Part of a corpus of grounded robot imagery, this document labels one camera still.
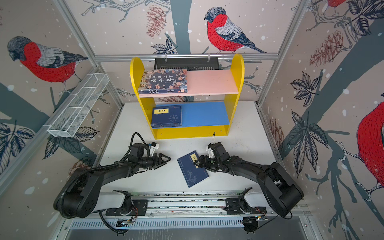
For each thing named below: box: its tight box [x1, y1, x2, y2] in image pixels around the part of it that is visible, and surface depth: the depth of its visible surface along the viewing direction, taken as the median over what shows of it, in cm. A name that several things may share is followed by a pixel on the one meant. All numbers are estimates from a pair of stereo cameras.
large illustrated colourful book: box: [138, 68, 188, 95], surface depth 73 cm
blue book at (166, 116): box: [151, 105, 182, 128], surface depth 92 cm
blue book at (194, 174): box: [176, 150, 210, 189], surface depth 87 cm
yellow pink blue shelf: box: [130, 54, 245, 140], surface depth 85 cm
